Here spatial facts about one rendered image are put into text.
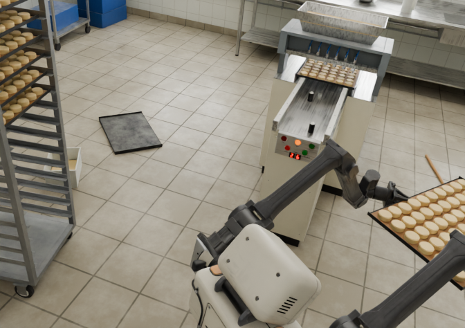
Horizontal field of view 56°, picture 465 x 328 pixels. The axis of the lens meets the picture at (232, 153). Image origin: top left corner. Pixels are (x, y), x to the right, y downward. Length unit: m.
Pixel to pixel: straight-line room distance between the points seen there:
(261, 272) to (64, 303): 1.74
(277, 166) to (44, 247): 1.41
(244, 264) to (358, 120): 2.20
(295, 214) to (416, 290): 1.71
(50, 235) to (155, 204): 0.76
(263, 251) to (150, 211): 2.11
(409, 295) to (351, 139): 2.17
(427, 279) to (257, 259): 0.40
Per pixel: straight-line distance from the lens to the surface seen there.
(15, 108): 2.15
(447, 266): 1.16
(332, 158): 1.36
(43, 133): 2.50
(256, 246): 1.05
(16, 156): 2.68
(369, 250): 3.13
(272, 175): 2.64
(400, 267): 3.11
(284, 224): 2.84
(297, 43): 3.10
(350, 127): 3.16
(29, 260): 2.45
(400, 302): 1.12
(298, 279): 1.01
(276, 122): 2.41
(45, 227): 2.85
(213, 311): 1.13
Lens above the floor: 2.05
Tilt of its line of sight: 33 degrees down
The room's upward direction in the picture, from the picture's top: 7 degrees clockwise
